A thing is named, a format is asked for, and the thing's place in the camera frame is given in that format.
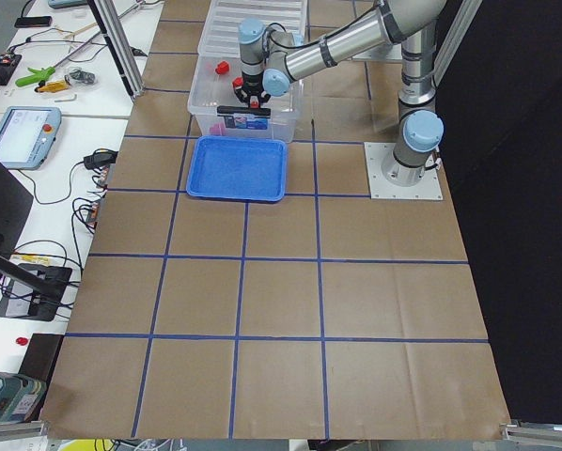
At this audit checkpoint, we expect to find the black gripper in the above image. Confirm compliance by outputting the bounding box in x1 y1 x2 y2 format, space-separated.
234 74 270 108

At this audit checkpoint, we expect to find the red block with stud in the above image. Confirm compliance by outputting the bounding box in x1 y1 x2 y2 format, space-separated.
232 77 243 89

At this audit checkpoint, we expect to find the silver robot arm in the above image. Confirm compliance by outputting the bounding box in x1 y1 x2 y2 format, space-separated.
232 1 445 187

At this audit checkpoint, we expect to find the clear plastic storage box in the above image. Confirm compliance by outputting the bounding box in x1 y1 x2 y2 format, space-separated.
187 55 303 143

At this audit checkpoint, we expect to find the red block near latch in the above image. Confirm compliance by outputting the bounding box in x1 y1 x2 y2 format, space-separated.
215 61 230 75

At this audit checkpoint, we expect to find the blue plastic tray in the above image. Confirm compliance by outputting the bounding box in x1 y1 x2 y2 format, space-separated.
186 135 288 202

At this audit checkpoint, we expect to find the black power adapter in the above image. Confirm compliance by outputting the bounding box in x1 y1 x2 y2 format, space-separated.
83 149 118 170

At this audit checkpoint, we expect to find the black phone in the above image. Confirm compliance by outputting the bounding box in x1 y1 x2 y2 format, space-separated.
14 16 53 29

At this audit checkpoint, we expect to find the teach pendant tablet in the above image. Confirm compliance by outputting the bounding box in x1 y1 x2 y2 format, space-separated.
0 106 62 170

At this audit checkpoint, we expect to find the black flat device base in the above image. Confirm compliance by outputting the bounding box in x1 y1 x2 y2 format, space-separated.
0 263 72 322

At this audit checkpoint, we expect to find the black box latch handle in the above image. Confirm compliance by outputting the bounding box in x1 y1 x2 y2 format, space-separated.
216 105 271 118

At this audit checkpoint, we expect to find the aluminium frame post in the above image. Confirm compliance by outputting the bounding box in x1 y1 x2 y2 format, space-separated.
87 0 144 100

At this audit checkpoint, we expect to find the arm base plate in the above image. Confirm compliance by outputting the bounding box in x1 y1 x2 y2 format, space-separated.
364 142 443 201

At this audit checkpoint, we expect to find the green handled tool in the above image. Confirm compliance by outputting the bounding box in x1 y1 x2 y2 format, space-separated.
15 66 55 87

